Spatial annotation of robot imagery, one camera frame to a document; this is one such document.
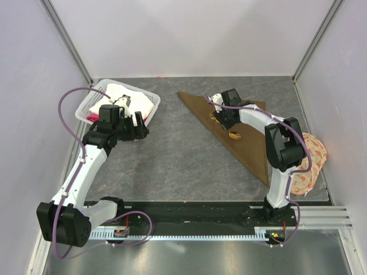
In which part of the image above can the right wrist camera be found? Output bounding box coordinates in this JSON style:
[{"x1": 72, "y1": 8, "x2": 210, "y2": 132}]
[{"x1": 208, "y1": 93, "x2": 224, "y2": 113}]

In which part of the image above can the white plastic basket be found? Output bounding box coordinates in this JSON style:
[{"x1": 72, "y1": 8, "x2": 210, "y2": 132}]
[{"x1": 75, "y1": 79, "x2": 161, "y2": 126}]

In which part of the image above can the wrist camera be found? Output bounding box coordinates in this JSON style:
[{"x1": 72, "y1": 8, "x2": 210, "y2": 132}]
[
  {"x1": 114, "y1": 95, "x2": 136, "y2": 126},
  {"x1": 208, "y1": 93, "x2": 224, "y2": 113}
]

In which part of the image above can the floral pink hat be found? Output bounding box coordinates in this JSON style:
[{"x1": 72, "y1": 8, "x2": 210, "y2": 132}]
[{"x1": 288, "y1": 132, "x2": 328, "y2": 197}]

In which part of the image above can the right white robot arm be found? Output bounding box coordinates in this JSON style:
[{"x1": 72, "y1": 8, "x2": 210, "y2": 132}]
[{"x1": 208, "y1": 89, "x2": 310, "y2": 226}]

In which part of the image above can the pink folded cloth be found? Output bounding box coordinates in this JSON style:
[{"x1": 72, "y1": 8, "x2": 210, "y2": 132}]
[{"x1": 86, "y1": 113, "x2": 99, "y2": 122}]

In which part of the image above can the gold ornate spoon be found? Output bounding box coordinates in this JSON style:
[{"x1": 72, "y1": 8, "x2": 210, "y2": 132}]
[{"x1": 209, "y1": 113, "x2": 241, "y2": 140}]

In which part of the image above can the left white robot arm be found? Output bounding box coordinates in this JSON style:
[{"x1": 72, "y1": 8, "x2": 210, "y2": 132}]
[{"x1": 36, "y1": 105, "x2": 149, "y2": 248}]

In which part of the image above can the slotted cable duct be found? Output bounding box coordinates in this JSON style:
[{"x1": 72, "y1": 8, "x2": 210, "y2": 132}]
[{"x1": 89, "y1": 227, "x2": 285, "y2": 242}]

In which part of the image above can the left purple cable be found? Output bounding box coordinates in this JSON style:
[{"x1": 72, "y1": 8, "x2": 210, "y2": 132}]
[{"x1": 51, "y1": 87, "x2": 153, "y2": 260}]

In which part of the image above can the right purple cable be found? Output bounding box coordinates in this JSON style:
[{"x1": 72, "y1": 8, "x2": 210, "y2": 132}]
[{"x1": 204, "y1": 96, "x2": 313, "y2": 249}]

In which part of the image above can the brown cloth napkin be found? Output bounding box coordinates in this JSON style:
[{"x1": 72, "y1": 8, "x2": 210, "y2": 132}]
[{"x1": 177, "y1": 92, "x2": 270, "y2": 187}]

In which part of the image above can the purple cable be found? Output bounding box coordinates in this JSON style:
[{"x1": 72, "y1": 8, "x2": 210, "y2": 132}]
[
  {"x1": 51, "y1": 87, "x2": 153, "y2": 260},
  {"x1": 204, "y1": 96, "x2": 313, "y2": 249}
]

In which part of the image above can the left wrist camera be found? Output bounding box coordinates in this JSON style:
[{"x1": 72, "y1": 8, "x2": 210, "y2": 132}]
[{"x1": 114, "y1": 95, "x2": 136, "y2": 126}]

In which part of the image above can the white folded t-shirt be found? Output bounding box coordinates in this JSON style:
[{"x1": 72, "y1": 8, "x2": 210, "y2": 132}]
[{"x1": 89, "y1": 84, "x2": 154, "y2": 121}]

